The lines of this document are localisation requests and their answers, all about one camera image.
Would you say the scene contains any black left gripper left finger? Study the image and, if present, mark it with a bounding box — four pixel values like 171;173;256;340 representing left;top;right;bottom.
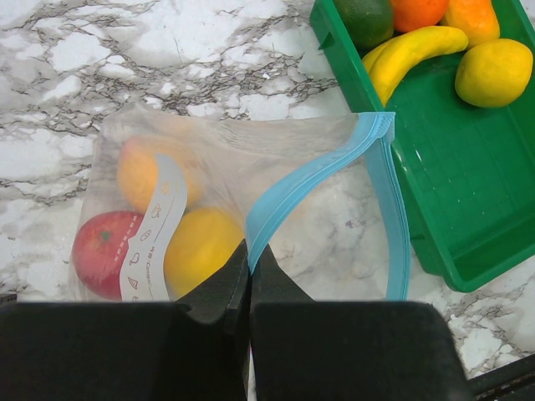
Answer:
1;245;250;400

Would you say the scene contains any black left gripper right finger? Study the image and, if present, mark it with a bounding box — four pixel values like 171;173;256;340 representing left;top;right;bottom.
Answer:
250;249;472;400

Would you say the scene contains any red apple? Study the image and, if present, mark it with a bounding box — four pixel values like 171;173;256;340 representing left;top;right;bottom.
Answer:
73;211;144;301

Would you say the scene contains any yellow lemon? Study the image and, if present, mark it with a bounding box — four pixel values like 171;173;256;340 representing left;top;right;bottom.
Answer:
164;207;244;297

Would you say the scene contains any clear zip top bag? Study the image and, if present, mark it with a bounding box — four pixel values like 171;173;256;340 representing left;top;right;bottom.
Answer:
69;104;410;302

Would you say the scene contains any peach with green leaf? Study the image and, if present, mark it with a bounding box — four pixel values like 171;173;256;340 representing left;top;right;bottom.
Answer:
116;136;203;213

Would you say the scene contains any yellow banana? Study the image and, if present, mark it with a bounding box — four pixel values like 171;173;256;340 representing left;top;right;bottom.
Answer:
363;26;468;106

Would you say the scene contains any green avocado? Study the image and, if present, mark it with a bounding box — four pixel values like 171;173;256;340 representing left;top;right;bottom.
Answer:
334;0;394;51

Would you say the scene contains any yellow apple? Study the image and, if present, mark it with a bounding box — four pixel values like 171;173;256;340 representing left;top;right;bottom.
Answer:
455;38;533;108

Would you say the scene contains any orange fruit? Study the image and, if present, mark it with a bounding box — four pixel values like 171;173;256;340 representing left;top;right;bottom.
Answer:
390;0;450;33

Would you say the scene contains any green plastic tray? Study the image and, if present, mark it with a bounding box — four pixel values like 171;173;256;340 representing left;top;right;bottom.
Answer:
310;1;534;292

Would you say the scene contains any yellow orange mango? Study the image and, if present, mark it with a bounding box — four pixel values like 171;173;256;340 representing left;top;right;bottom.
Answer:
440;0;500;49

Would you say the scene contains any black mounting rail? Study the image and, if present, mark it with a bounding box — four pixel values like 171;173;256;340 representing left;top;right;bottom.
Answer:
468;354;535;401

